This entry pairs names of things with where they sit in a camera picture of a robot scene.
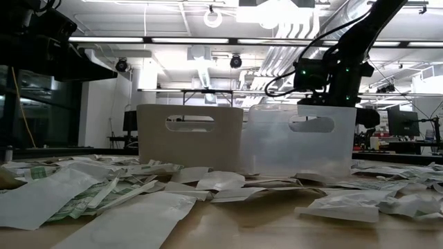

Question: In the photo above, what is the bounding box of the yellow cable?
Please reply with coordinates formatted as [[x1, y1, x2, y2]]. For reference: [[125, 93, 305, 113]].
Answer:
[[11, 66, 37, 149]]

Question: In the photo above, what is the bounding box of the white packet black text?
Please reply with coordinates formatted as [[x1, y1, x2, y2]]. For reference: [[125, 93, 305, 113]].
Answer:
[[330, 179, 409, 192], [351, 166, 413, 177]]

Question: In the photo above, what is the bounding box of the clear plastic bin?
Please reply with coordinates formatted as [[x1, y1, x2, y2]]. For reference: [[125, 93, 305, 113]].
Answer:
[[242, 104, 357, 178]]

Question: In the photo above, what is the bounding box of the green print paper packet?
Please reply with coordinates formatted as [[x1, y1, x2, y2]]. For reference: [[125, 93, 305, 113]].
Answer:
[[23, 165, 59, 183], [46, 181, 117, 223]]

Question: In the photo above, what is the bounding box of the narrow white strip packet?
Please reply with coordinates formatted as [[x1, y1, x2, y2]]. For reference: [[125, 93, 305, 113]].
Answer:
[[86, 177, 120, 210], [96, 179, 159, 216]]

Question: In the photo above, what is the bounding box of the linear ceiling light fixture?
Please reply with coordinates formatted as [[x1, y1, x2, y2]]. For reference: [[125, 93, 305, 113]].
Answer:
[[68, 35, 443, 48]]

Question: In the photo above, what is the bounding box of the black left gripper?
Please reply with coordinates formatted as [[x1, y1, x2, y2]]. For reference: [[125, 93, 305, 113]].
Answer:
[[0, 17, 118, 82]]

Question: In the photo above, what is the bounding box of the black background rig frame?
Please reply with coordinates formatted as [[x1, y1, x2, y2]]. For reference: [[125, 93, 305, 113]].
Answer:
[[137, 88, 356, 108]]

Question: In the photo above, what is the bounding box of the small white bottle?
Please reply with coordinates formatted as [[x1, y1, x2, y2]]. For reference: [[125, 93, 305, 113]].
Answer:
[[3, 145, 14, 166]]

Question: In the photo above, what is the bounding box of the black computer monitor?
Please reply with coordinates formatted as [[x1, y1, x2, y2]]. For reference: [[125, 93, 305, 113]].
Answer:
[[386, 109, 421, 138], [123, 110, 138, 133]]

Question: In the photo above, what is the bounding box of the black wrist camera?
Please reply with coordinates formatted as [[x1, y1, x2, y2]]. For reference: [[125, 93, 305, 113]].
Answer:
[[33, 8, 78, 44], [296, 92, 329, 107]]

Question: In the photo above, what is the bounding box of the light grey plastic bin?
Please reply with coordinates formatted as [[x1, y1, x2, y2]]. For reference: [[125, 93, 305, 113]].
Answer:
[[136, 104, 244, 172]]

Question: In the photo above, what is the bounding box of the large white paper packet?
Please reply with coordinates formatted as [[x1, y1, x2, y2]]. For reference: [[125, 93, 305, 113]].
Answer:
[[51, 192, 197, 249], [0, 167, 102, 232]]

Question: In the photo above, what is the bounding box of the white ring light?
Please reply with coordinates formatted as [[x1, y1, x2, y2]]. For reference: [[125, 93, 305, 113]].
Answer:
[[203, 5, 224, 29]]

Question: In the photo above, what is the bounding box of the black ceiling camera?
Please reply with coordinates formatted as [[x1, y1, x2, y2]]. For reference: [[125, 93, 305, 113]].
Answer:
[[229, 53, 243, 69], [115, 57, 132, 73]]

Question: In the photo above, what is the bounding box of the dark background desk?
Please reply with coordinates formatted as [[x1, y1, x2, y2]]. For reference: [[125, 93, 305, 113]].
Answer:
[[356, 140, 443, 156], [107, 135, 138, 150]]

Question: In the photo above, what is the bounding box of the green edged white packet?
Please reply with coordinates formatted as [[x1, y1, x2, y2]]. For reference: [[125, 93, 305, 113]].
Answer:
[[119, 162, 184, 176]]

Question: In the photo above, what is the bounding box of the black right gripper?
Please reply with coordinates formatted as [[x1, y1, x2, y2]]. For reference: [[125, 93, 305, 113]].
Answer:
[[327, 86, 381, 129]]

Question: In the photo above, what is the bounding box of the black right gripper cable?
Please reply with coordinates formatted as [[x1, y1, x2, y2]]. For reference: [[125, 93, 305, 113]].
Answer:
[[264, 8, 373, 98]]

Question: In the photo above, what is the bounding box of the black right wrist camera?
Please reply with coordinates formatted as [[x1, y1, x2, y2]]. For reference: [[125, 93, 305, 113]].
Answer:
[[296, 92, 329, 107]]

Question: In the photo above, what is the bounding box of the brown paper packet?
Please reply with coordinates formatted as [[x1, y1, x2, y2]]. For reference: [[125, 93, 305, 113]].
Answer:
[[0, 168, 26, 190]]

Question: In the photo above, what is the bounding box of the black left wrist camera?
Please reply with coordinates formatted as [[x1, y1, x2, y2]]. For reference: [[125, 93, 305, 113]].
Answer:
[[33, 8, 78, 44]]

